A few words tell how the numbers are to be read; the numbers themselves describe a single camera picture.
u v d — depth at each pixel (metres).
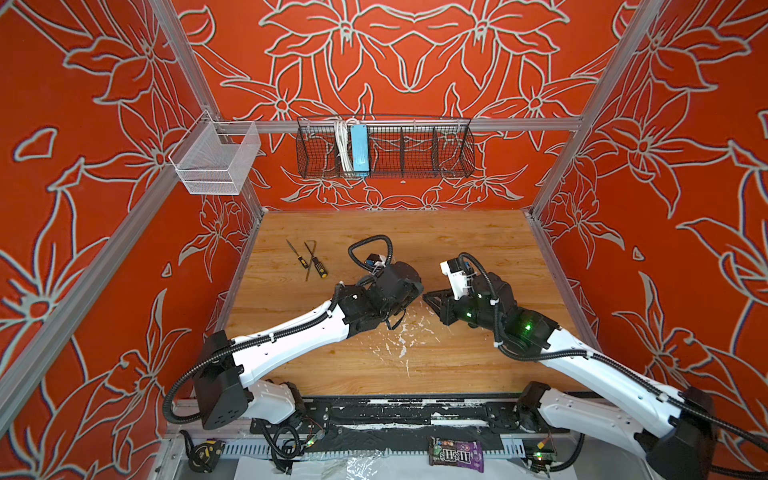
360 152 0.89
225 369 0.39
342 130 0.87
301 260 1.04
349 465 0.67
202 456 0.66
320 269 1.00
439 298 0.66
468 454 0.67
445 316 0.62
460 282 0.65
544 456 0.68
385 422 0.73
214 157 0.93
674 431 0.39
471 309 0.61
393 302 0.55
